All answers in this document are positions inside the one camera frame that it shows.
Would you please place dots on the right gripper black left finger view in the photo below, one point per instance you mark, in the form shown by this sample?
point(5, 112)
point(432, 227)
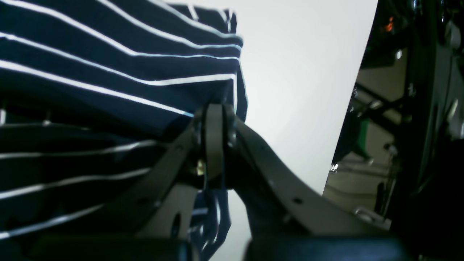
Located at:
point(152, 220)

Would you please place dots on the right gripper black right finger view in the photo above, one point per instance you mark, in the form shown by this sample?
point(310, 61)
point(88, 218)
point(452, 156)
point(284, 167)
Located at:
point(288, 220)

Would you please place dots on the navy white striped T-shirt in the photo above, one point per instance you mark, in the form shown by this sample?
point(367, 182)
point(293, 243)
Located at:
point(92, 92)

